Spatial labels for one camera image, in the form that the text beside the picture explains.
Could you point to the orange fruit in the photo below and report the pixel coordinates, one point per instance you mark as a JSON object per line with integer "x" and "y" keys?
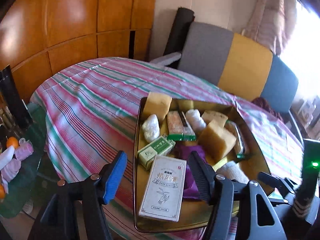
{"x": 12, "y": 141}

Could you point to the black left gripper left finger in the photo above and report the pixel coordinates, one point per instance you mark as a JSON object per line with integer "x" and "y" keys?
{"x": 57, "y": 219}

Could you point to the beige bandage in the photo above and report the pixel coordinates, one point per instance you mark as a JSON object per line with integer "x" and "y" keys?
{"x": 232, "y": 171}

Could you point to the gold metal tray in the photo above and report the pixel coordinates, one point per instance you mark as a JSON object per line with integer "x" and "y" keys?
{"x": 220, "y": 198}

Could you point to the dark red cloth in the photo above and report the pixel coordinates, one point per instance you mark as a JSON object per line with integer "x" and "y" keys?
{"x": 263, "y": 103}

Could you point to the white tall medicine box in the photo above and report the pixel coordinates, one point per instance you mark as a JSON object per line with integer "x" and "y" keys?
{"x": 162, "y": 198}

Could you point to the large yellow sponge block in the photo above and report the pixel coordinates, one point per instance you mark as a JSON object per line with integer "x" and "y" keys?
{"x": 216, "y": 140}

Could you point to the dark rolled mat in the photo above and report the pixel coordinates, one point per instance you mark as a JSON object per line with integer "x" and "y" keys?
{"x": 179, "y": 30}

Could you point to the green small medicine box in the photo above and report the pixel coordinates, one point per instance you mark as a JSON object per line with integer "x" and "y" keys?
{"x": 160, "y": 146}

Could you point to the small yellow sponge piece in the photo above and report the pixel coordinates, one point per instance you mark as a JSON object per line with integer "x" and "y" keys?
{"x": 158, "y": 104}

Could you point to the patterned packet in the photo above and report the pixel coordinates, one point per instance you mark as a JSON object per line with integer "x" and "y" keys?
{"x": 179, "y": 128}

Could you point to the purple plastic wrapper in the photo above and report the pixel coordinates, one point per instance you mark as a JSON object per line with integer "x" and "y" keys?
{"x": 190, "y": 190}

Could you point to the wooden wardrobe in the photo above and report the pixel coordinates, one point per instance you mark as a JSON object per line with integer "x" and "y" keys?
{"x": 41, "y": 37}

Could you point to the pink patterned curtain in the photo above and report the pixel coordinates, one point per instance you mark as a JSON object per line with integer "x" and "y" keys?
{"x": 272, "y": 24}

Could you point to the pink yarn roll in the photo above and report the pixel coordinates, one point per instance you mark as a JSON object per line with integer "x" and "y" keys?
{"x": 24, "y": 151}

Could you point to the grey yellow blue chair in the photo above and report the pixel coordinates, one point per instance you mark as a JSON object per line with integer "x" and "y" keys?
{"x": 237, "y": 65}

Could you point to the white gauze ball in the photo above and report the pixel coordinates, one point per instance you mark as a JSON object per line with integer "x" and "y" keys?
{"x": 151, "y": 129}

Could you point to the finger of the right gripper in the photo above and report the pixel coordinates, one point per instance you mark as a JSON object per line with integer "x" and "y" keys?
{"x": 271, "y": 179}

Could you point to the striped pink green tablecloth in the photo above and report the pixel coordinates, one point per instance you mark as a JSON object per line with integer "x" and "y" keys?
{"x": 91, "y": 114}

